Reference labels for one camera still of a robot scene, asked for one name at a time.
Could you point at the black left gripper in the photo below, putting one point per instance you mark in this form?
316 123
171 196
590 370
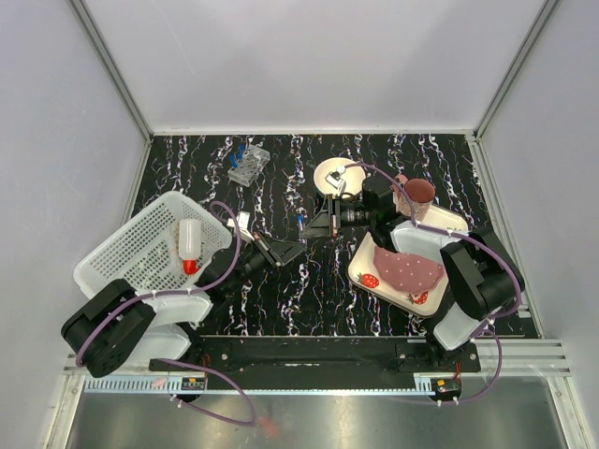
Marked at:
284 250

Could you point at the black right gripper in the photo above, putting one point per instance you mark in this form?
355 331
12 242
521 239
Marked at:
319 226

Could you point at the white wash bottle red cap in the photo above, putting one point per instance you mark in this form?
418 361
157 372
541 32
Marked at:
189 245

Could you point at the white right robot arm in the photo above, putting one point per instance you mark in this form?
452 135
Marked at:
459 280

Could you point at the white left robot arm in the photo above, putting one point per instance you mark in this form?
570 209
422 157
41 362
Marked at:
117 325

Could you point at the green white ceramic bowl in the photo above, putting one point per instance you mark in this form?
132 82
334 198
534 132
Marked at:
354 176

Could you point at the white strawberry pattern tray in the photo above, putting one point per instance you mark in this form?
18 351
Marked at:
438 229

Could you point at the clear test tube rack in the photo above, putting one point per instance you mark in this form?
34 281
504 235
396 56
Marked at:
250 166

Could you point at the pink polka dot dish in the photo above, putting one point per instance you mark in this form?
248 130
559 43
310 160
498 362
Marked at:
405 272

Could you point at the white perforated plastic basket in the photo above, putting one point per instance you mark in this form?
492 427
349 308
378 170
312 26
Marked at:
144 251

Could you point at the left control box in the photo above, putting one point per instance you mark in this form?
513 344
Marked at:
193 384

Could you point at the control box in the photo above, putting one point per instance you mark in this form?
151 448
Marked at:
446 389
193 384

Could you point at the right control box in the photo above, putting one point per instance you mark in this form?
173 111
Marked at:
446 389

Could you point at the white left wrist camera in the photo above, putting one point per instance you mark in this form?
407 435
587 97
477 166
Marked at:
242 220

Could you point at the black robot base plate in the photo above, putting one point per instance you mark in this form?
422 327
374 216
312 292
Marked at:
404 354

